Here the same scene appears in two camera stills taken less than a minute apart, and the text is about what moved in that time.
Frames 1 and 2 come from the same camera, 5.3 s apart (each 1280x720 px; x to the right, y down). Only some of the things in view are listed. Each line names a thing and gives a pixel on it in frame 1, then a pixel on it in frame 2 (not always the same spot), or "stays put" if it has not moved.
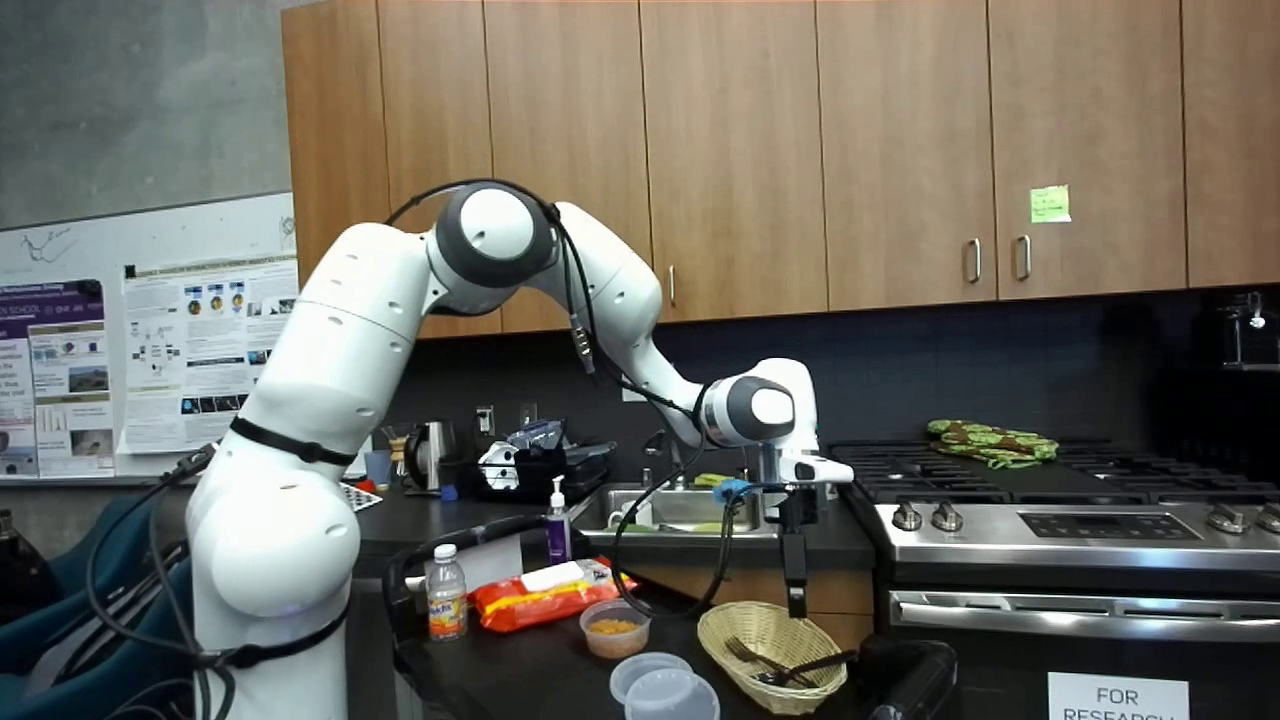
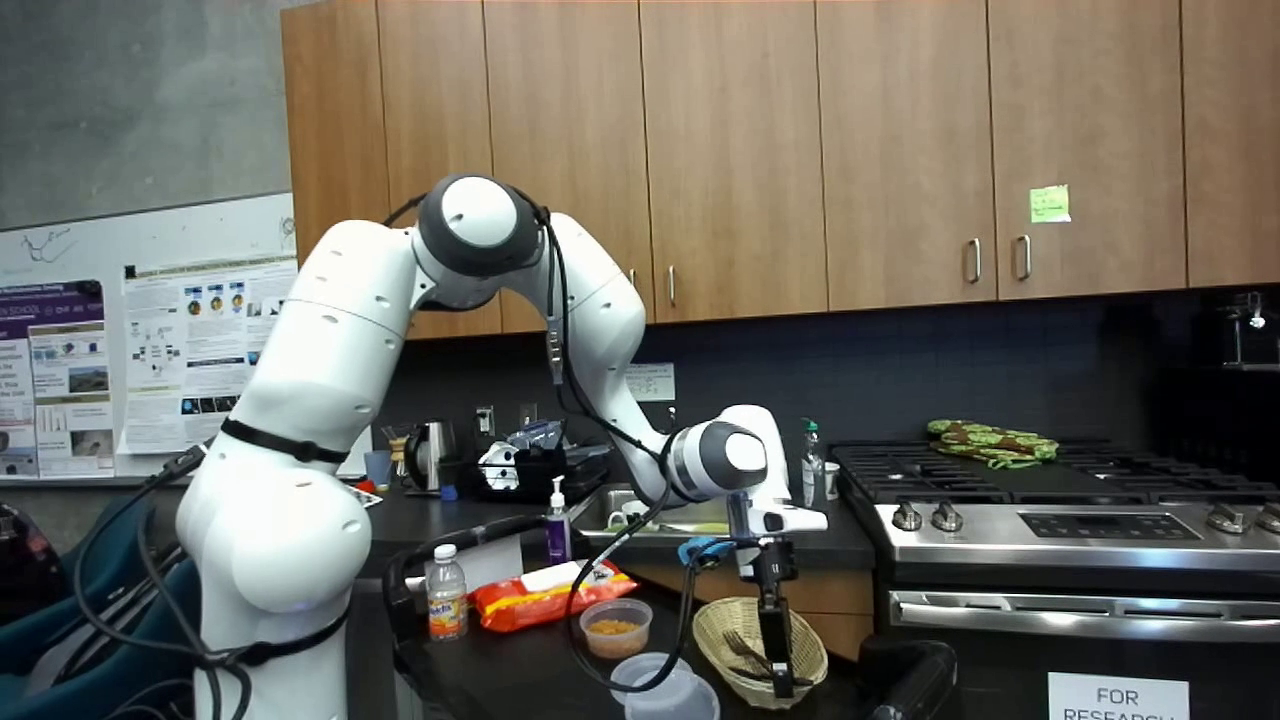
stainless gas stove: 1112,581 stays put
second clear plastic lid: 668,694 stays put
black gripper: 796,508 to 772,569
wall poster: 191,340 stays put
